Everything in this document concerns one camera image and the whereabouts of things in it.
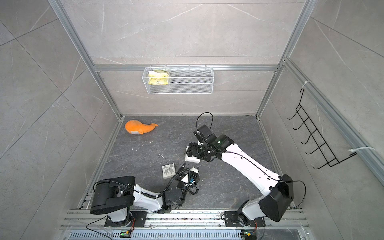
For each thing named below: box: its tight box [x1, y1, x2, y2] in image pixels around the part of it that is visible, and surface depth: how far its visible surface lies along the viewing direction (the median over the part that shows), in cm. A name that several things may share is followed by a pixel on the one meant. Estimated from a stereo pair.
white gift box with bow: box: [162, 163, 176, 179], surface depth 89 cm
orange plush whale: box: [125, 120, 159, 135], surface depth 106 cm
